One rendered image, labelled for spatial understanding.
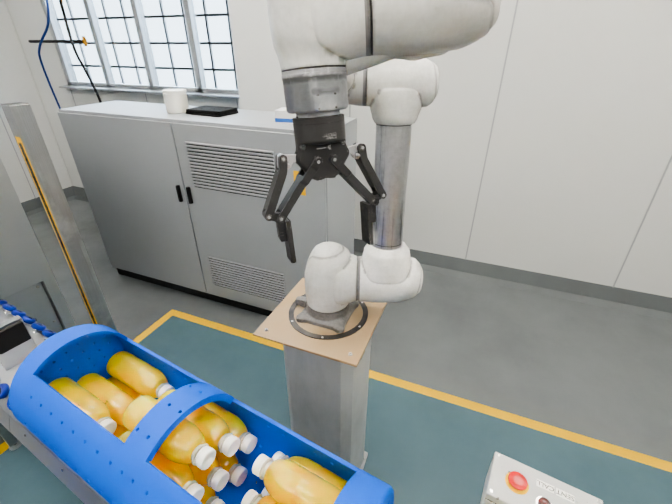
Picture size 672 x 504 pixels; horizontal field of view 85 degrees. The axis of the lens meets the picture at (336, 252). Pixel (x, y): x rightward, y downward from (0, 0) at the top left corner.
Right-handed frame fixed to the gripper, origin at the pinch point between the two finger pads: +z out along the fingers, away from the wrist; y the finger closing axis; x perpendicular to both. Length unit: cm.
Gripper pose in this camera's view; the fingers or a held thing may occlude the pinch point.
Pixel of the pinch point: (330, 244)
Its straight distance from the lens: 61.1
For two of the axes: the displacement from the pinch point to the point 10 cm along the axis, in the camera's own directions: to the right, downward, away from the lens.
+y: 9.3, -2.2, 3.1
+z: 0.8, 9.1, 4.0
